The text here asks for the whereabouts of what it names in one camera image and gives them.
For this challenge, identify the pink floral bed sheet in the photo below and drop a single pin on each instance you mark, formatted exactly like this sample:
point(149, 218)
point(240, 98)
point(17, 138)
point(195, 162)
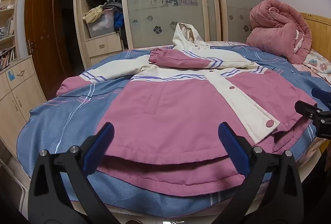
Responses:
point(318, 65)

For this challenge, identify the row of books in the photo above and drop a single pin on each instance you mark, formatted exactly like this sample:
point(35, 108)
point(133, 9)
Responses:
point(7, 58)

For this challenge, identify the blue sticker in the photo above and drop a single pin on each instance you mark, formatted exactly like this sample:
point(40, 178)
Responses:
point(10, 75)

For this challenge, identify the beige wooden wardrobe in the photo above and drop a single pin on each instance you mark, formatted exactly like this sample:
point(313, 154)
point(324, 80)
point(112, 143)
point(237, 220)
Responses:
point(77, 6)

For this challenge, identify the blue crumpled cloth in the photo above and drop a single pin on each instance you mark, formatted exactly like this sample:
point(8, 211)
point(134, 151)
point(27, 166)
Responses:
point(118, 19)

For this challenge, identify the pink and white hooded jacket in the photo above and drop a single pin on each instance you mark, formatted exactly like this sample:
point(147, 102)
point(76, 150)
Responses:
point(168, 110)

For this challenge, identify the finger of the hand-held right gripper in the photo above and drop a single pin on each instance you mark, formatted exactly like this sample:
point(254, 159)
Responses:
point(307, 109)
point(323, 97)

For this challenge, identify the blue plaid blanket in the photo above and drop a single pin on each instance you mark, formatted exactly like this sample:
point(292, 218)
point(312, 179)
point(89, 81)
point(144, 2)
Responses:
point(64, 120)

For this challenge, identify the translucent plastic storage box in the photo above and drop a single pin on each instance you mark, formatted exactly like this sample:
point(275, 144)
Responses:
point(102, 26)

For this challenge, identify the beige low cabinet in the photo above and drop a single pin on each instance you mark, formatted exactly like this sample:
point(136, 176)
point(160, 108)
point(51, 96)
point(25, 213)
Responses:
point(18, 100)

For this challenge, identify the beige wardrobe drawer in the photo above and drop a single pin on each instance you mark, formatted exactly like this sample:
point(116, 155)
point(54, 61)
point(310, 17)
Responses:
point(103, 45)

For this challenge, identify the yellow crumpled cloth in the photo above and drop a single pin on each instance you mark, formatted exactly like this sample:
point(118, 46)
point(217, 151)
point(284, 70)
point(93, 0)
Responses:
point(93, 14)

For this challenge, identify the grey clothes pile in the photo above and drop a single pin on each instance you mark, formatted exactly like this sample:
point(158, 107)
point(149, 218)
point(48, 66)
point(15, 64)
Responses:
point(113, 5)

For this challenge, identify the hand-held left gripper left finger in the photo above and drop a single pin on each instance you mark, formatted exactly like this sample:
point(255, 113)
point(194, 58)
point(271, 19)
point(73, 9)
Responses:
point(99, 143)

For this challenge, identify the wooden headboard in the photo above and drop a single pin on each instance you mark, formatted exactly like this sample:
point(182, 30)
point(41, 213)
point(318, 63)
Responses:
point(318, 25)

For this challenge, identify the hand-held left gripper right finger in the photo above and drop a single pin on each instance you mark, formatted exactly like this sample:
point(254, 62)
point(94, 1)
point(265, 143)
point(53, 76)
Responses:
point(232, 146)

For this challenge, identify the brown wooden door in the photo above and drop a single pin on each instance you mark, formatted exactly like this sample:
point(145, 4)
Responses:
point(44, 40)

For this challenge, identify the pink rolled quilt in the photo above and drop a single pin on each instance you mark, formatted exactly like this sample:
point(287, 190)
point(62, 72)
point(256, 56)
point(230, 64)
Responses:
point(274, 30)

